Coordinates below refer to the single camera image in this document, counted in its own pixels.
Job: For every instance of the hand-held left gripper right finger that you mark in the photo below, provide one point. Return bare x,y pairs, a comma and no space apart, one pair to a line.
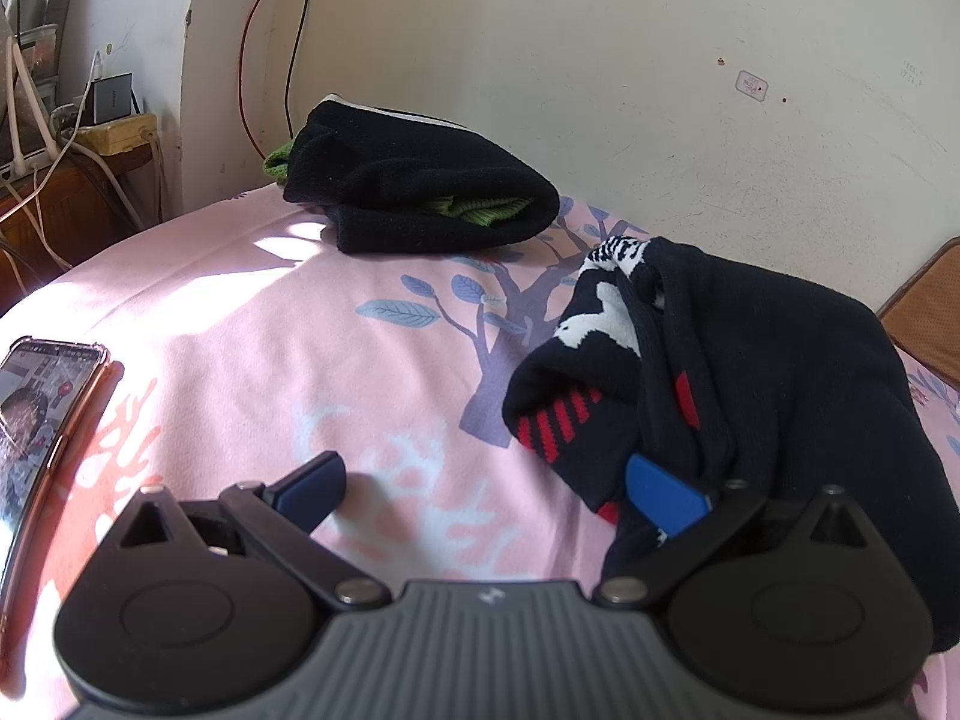
664,499

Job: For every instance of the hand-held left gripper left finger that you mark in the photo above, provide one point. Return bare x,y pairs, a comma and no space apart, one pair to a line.
315,484

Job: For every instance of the black red reindeer sweater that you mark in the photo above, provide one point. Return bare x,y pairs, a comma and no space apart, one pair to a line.
787,360

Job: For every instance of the pink floral bed sheet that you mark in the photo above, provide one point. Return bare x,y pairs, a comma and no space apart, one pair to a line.
262,360

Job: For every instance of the smartphone in clear case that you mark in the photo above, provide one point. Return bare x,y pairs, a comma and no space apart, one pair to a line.
30,420

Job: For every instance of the folded black green garment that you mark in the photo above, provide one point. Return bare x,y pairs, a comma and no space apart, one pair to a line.
405,180

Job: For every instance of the wooden cabinet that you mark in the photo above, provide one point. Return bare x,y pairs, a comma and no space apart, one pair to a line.
75,202

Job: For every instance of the yellowed power strip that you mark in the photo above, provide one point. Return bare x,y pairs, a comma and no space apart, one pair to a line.
112,136

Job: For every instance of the black power adapter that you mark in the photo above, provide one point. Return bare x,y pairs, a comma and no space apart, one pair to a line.
112,99

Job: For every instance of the white router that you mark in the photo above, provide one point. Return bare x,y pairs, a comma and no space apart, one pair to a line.
15,105

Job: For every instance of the pink wall sticker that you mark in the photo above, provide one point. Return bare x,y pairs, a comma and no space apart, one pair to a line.
751,84

